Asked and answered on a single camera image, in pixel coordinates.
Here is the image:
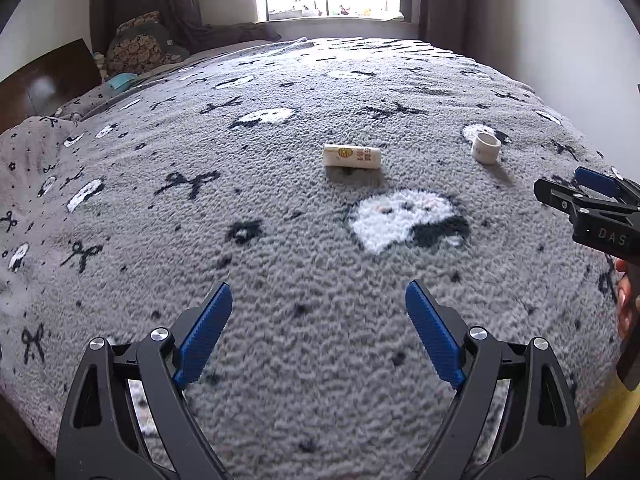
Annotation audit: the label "windowsill figurines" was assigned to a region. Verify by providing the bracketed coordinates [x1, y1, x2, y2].
[300, 4, 376, 17]

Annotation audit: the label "grey printed blanket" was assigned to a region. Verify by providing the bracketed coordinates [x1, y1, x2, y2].
[0, 36, 632, 480]

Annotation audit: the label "wooden headboard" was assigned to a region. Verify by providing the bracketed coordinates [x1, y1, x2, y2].
[0, 38, 107, 135]

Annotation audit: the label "white tape ring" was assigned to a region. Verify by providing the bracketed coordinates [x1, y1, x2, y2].
[472, 131, 503, 165]

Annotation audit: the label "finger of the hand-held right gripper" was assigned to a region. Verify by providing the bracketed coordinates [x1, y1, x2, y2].
[574, 166, 640, 207]
[533, 177, 640, 214]

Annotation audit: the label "patterned dark pillow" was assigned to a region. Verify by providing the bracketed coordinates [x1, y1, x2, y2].
[104, 11, 190, 77]

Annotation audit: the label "person's right hand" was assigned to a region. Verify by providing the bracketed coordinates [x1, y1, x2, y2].
[615, 259, 640, 337]

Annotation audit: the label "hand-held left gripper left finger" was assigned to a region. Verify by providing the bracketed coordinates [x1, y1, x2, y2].
[55, 281, 236, 480]

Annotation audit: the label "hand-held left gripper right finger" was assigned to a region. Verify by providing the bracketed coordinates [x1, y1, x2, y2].
[405, 280, 587, 480]

